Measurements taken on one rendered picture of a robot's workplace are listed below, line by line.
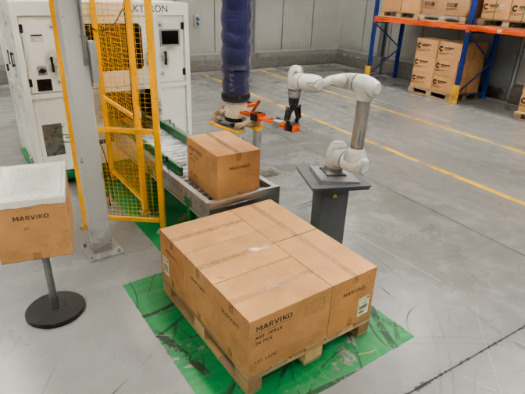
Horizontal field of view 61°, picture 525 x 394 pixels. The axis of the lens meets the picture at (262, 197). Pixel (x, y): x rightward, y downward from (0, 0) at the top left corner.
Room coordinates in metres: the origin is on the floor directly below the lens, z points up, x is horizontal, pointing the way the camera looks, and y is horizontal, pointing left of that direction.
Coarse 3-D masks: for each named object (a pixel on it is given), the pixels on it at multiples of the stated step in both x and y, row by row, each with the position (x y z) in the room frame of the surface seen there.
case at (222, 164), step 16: (192, 144) 3.71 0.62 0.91; (208, 144) 3.61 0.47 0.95; (224, 144) 3.62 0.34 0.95; (240, 144) 3.64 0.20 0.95; (192, 160) 3.72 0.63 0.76; (208, 160) 3.45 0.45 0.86; (224, 160) 3.34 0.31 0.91; (240, 160) 3.42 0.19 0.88; (256, 160) 3.51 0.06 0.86; (192, 176) 3.73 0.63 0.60; (208, 176) 3.45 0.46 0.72; (224, 176) 3.34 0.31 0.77; (240, 176) 3.42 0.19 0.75; (256, 176) 3.51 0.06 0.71; (208, 192) 3.46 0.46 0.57; (224, 192) 3.34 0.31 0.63; (240, 192) 3.42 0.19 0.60
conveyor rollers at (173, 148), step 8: (144, 136) 5.05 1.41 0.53; (152, 136) 5.02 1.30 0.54; (168, 136) 5.04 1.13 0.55; (152, 144) 4.74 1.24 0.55; (168, 144) 4.75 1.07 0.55; (176, 144) 4.80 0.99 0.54; (184, 144) 4.77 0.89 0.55; (168, 152) 4.47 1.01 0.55; (176, 152) 4.51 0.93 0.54; (184, 152) 4.49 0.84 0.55; (176, 160) 4.31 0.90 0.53; (184, 160) 4.27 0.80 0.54; (168, 168) 4.07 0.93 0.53; (184, 168) 4.07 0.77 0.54; (184, 176) 3.87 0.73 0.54; (192, 184) 3.72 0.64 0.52; (200, 192) 3.50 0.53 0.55
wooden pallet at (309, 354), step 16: (176, 304) 2.66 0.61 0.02; (192, 320) 2.49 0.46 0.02; (368, 320) 2.46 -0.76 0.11; (208, 336) 2.32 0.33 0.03; (336, 336) 2.28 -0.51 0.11; (224, 352) 2.09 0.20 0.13; (304, 352) 2.12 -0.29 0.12; (320, 352) 2.21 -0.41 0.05; (240, 368) 1.95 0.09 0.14; (272, 368) 1.98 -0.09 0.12; (240, 384) 1.94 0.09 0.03; (256, 384) 1.91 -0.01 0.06
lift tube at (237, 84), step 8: (248, 64) 3.46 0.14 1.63; (224, 72) 3.43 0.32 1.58; (232, 72) 3.41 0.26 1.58; (240, 72) 3.41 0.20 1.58; (248, 72) 3.47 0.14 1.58; (224, 80) 3.45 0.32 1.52; (232, 80) 3.40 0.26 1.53; (240, 80) 3.41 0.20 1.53; (224, 88) 3.44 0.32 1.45; (232, 88) 3.40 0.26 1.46; (240, 88) 3.41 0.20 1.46; (248, 88) 3.47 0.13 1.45
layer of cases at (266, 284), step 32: (192, 224) 2.93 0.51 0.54; (224, 224) 2.95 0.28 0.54; (256, 224) 2.97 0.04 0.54; (288, 224) 2.99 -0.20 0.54; (192, 256) 2.50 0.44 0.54; (224, 256) 2.51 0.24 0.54; (256, 256) 2.53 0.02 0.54; (288, 256) 2.54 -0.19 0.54; (320, 256) 2.56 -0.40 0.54; (352, 256) 2.57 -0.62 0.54; (192, 288) 2.43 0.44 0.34; (224, 288) 2.17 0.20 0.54; (256, 288) 2.18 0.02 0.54; (288, 288) 2.19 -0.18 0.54; (320, 288) 2.20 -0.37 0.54; (352, 288) 2.34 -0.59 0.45; (224, 320) 2.09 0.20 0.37; (256, 320) 1.91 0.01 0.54; (288, 320) 2.04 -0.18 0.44; (320, 320) 2.19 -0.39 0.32; (352, 320) 2.36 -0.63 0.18; (256, 352) 1.91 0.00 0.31; (288, 352) 2.05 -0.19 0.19
